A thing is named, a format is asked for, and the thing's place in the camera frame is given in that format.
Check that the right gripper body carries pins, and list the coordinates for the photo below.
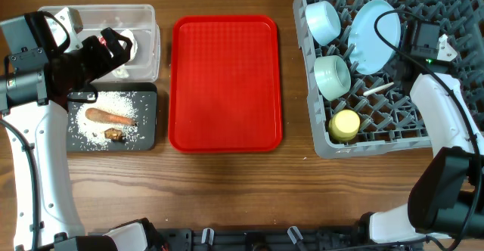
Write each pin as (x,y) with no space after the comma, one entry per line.
(390,65)

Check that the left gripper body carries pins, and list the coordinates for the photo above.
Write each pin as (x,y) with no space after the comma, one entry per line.
(87,63)

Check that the white plastic spoon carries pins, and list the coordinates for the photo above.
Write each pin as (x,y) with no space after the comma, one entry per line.
(377,89)

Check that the light blue plate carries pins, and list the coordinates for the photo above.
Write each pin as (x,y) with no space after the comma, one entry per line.
(369,51)

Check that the orange carrot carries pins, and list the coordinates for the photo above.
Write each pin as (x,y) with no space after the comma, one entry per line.
(101,116)

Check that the white rice grains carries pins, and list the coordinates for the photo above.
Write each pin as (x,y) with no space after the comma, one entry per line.
(84,134)

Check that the green bowl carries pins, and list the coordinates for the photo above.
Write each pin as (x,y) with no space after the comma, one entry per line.
(332,77)

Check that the brown food scrap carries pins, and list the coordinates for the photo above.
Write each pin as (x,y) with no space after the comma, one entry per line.
(114,135)

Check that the yellow plastic cup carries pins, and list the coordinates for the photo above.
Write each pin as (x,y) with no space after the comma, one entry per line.
(344,125)

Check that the light blue bowl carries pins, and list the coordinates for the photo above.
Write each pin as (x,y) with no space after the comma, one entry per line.
(323,22)

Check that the red snack wrapper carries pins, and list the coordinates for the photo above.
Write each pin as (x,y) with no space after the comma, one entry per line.
(102,40)

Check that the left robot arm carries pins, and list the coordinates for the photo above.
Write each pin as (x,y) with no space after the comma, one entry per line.
(46,63)

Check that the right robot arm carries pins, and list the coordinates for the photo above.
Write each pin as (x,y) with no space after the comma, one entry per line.
(447,200)

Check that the grey dishwasher rack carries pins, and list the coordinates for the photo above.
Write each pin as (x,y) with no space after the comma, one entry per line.
(389,120)

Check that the clear plastic bin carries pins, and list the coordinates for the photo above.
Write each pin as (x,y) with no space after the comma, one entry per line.
(137,22)

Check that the black plastic tray bin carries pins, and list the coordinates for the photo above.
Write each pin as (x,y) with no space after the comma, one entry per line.
(147,87)

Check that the red serving tray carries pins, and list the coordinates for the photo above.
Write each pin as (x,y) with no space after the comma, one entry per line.
(225,88)

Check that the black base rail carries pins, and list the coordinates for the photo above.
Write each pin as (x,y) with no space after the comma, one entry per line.
(324,238)

